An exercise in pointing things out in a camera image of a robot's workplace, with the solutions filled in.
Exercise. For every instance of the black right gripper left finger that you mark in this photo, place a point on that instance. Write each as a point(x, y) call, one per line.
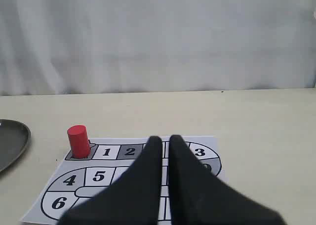
point(133, 199)

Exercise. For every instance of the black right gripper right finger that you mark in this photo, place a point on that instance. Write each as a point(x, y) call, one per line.
point(197, 197)

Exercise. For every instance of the red cylinder game piece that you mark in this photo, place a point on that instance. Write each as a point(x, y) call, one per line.
point(79, 143)

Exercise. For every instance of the paper game board sheet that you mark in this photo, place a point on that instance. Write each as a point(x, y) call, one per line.
point(76, 180)

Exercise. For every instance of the round metal plate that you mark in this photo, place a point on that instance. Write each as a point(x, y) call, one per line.
point(15, 138)

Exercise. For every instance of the white backdrop curtain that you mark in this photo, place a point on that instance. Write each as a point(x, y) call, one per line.
point(113, 46)

